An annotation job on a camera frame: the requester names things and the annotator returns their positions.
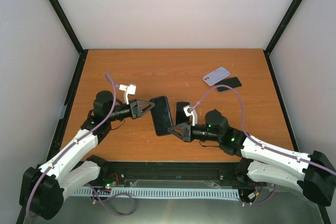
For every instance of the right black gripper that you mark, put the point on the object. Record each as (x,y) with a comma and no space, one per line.
(186,135)

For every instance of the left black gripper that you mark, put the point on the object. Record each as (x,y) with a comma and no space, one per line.
(136,109)

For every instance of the blue smartphone black screen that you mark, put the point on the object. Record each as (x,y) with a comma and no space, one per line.
(181,112)

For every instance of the clear magsafe phone case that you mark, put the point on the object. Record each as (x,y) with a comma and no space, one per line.
(177,111)

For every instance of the black phone case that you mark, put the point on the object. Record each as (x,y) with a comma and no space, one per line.
(160,98)

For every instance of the dark blue phone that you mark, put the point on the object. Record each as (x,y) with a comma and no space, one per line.
(161,116)

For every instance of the lavender phone case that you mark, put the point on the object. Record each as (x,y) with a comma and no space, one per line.
(215,76)

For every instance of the white phone black screen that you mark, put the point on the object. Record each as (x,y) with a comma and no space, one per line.
(233,82)

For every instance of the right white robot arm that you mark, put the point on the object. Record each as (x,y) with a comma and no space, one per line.
(313,175)

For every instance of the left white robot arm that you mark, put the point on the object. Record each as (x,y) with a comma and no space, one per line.
(45,188)

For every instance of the left controller board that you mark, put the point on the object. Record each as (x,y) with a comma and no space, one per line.
(111,181)

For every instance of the right controller wiring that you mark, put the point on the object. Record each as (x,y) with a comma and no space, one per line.
(256,191)

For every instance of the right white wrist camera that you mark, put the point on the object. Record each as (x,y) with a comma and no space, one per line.
(191,113)

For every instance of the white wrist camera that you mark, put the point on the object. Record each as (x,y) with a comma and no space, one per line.
(127,91)
(191,113)

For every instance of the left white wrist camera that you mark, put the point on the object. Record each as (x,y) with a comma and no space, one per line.
(127,91)

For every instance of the light blue cable duct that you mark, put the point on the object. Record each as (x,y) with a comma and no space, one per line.
(172,193)

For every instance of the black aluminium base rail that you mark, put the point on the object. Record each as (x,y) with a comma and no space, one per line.
(173,173)

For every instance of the left black table rail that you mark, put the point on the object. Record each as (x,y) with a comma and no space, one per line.
(58,136)

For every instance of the black table rail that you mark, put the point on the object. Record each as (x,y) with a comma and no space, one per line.
(281,102)
(58,136)

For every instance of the right black table rail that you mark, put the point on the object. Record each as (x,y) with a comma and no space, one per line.
(281,102)

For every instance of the left black frame post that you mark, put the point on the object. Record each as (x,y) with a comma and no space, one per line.
(66,25)

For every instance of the black frame post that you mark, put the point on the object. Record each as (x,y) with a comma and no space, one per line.
(289,14)
(66,25)

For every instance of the right black frame post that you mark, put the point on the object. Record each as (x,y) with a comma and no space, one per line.
(289,14)

